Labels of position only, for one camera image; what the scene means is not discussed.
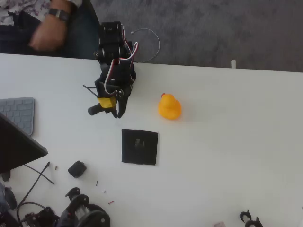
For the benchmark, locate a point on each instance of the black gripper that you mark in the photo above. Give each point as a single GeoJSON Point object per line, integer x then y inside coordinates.
{"type": "Point", "coordinates": [122, 102]}

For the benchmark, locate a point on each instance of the yellow rubber duck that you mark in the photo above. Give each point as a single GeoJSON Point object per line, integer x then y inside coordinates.
{"type": "Point", "coordinates": [169, 107]}

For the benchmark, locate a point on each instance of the person's forearm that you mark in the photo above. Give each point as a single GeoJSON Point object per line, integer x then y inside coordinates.
{"type": "Point", "coordinates": [64, 6]}

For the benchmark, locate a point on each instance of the black cardboard square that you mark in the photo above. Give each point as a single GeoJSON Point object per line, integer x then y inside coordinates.
{"type": "Point", "coordinates": [139, 147]}

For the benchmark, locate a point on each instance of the person's hand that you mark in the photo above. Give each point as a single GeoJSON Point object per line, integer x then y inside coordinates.
{"type": "Point", "coordinates": [48, 35]}

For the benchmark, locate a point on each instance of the dark blue trousers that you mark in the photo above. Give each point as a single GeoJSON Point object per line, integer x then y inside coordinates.
{"type": "Point", "coordinates": [80, 35]}

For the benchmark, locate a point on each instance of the grey keyboard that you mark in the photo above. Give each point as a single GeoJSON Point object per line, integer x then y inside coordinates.
{"type": "Point", "coordinates": [20, 113]}

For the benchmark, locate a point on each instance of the black laptop lid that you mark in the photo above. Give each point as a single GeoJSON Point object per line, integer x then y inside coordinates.
{"type": "Point", "coordinates": [14, 146]}

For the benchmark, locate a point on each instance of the black wristwatch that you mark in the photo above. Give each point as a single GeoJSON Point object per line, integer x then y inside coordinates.
{"type": "Point", "coordinates": [59, 14]}

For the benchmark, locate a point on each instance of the dark round object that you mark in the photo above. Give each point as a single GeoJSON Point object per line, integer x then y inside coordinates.
{"type": "Point", "coordinates": [6, 176]}

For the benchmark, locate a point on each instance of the floral white shirt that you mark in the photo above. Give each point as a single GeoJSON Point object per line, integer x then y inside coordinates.
{"type": "Point", "coordinates": [14, 9]}

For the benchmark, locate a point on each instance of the black plastic clamp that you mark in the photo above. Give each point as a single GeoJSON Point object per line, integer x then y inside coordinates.
{"type": "Point", "coordinates": [251, 220]}

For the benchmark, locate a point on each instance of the black camera with yellow tape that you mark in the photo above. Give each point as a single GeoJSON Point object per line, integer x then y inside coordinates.
{"type": "Point", "coordinates": [104, 105]}

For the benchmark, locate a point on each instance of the black cube camera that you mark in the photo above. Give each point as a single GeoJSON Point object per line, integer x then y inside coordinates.
{"type": "Point", "coordinates": [77, 169]}

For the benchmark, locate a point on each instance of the small white post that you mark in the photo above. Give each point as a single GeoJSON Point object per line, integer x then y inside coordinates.
{"type": "Point", "coordinates": [233, 64]}

